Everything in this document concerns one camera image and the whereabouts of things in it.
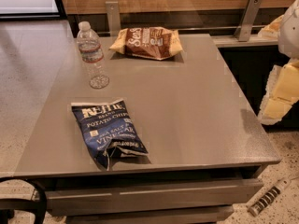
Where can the right metal bracket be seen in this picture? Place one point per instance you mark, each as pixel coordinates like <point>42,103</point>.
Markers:
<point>243,30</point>

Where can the left metal bracket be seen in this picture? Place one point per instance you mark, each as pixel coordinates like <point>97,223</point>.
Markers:
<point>113,17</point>

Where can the blue potato chip bag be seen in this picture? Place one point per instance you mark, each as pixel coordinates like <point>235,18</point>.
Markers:
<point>108,131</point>

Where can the black chair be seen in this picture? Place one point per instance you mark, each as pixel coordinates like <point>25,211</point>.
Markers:
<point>37,208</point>

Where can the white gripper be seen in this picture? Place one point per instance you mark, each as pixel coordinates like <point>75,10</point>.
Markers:
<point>290,32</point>

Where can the white power strip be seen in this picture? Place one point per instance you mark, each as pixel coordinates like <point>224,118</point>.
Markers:
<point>269,197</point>

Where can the brown chip bag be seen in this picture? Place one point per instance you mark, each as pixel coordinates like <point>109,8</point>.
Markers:
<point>156,43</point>

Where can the metal bracket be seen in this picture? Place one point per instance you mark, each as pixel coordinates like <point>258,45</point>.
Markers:
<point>243,30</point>
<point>113,17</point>

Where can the grey table drawer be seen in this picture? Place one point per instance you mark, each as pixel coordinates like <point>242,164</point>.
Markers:
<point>175,195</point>

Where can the clear plastic water bottle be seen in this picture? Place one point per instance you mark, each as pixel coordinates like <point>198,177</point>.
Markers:
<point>90,49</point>

